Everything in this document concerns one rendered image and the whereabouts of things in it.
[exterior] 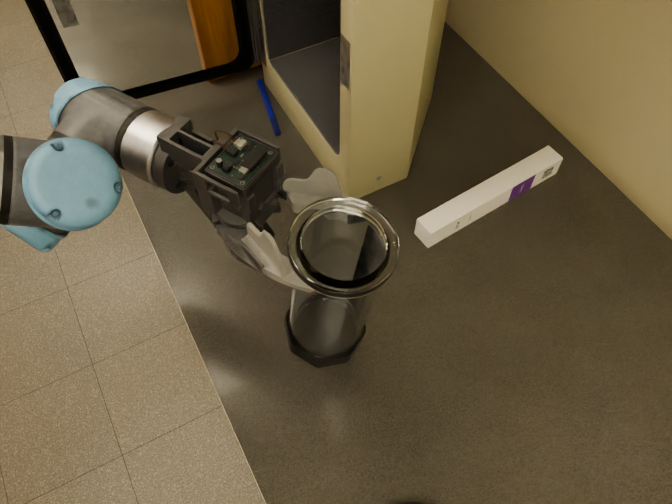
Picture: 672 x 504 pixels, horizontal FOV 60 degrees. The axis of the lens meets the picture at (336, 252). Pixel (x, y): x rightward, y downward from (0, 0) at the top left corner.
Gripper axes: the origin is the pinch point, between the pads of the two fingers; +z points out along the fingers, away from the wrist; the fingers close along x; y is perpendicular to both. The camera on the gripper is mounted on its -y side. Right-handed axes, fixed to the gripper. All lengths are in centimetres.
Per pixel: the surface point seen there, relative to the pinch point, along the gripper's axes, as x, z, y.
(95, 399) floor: -15, -73, -119
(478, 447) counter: -1.5, 21.6, -24.3
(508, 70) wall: 67, -3, -26
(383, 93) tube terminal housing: 26.9, -9.4, -4.2
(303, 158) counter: 26.8, -23.0, -24.5
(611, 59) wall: 57, 14, -10
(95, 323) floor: 3, -91, -119
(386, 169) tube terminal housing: 28.4, -8.4, -20.1
